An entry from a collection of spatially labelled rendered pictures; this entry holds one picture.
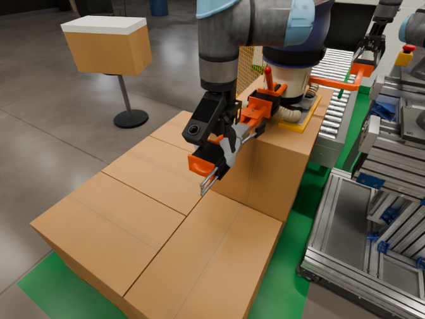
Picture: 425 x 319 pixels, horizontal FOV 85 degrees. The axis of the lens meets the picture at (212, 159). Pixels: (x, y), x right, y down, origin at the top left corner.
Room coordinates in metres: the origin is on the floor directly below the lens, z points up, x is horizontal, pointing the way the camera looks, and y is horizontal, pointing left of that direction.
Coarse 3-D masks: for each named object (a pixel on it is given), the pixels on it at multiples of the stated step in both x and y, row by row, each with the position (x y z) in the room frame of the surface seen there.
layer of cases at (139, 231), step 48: (144, 144) 1.18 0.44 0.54; (192, 144) 1.18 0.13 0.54; (96, 192) 0.78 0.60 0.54; (144, 192) 0.78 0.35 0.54; (192, 192) 0.78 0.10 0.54; (48, 240) 0.53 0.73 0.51; (96, 240) 0.51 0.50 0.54; (144, 240) 0.51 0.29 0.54; (192, 240) 0.51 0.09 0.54; (240, 240) 0.51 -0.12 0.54; (96, 288) 0.46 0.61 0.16; (144, 288) 0.32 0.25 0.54; (192, 288) 0.32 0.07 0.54; (240, 288) 0.32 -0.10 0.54
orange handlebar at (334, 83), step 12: (360, 72) 0.98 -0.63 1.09; (276, 84) 0.88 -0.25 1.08; (324, 84) 0.90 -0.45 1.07; (336, 84) 0.88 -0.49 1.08; (348, 84) 0.86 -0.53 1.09; (252, 108) 0.68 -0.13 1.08; (264, 108) 0.68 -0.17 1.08; (240, 120) 0.61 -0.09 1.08; (252, 120) 0.60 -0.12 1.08; (204, 168) 0.39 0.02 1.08
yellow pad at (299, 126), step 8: (304, 96) 0.97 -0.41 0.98; (312, 96) 1.00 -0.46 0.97; (320, 96) 1.01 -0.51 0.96; (312, 104) 0.92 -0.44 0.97; (304, 112) 0.85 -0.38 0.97; (312, 112) 0.86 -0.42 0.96; (280, 120) 0.80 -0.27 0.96; (304, 120) 0.80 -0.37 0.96; (288, 128) 0.76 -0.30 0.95; (296, 128) 0.74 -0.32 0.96; (304, 128) 0.75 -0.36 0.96
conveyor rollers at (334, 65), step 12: (324, 60) 2.82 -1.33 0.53; (336, 60) 2.77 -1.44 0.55; (348, 60) 2.78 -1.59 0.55; (312, 72) 2.45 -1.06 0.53; (324, 72) 2.40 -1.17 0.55; (336, 72) 2.42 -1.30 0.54; (336, 96) 1.85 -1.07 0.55; (336, 108) 1.66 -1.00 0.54; (324, 120) 1.46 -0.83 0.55; (336, 120) 1.49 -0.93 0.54; (324, 132) 1.35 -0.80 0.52; (336, 132) 1.34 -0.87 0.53
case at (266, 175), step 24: (240, 96) 1.05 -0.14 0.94; (264, 120) 0.83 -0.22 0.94; (312, 120) 0.83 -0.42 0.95; (264, 144) 0.68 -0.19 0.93; (288, 144) 0.66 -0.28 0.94; (312, 144) 0.66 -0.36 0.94; (240, 168) 0.72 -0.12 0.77; (264, 168) 0.67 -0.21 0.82; (288, 168) 0.63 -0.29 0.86; (240, 192) 0.72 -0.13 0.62; (264, 192) 0.66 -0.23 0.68; (288, 192) 0.62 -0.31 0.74
